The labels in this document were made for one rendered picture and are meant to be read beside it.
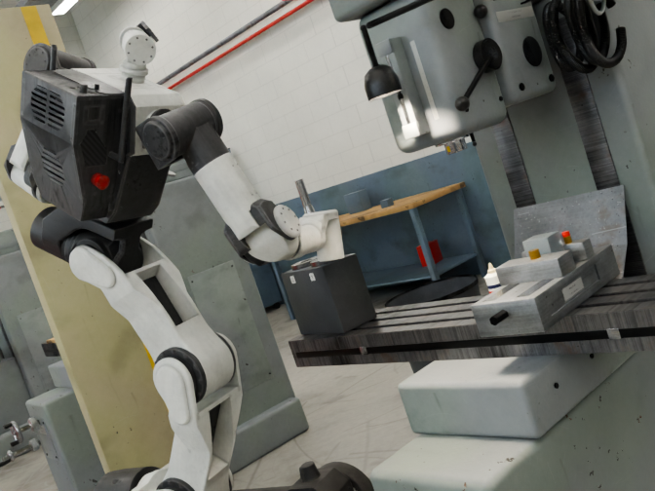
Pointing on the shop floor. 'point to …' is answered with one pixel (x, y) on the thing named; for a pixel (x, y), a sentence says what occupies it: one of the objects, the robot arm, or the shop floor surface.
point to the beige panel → (80, 293)
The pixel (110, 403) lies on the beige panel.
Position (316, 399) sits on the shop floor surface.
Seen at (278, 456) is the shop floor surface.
